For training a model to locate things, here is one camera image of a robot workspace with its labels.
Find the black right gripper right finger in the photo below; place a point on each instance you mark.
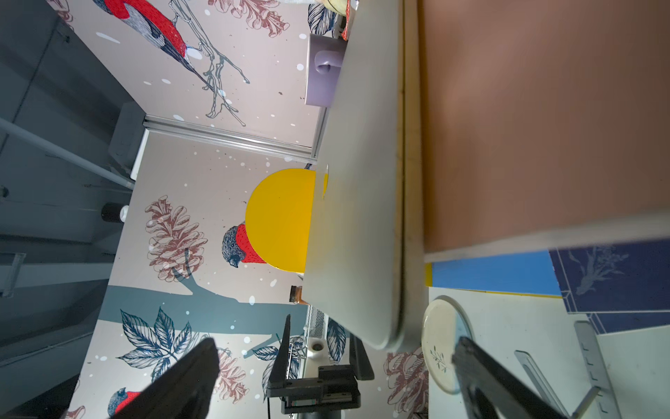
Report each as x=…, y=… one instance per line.
x=490, y=391

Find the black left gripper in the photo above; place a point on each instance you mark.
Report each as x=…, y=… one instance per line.
x=334, y=390

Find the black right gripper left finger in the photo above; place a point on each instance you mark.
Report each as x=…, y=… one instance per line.
x=184, y=391

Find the yellow pink blue shelf unit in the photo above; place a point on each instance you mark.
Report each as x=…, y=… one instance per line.
x=544, y=124

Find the silver folding laptop stand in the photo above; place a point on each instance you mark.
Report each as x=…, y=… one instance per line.
x=600, y=397

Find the dark blue book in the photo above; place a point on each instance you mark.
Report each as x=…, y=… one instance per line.
x=618, y=287

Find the purple mug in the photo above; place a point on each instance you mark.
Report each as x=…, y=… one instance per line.
x=325, y=58

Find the cream floral plate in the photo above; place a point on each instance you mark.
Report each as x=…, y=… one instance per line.
x=444, y=323

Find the silver laptop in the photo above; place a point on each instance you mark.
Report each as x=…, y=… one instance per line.
x=364, y=264

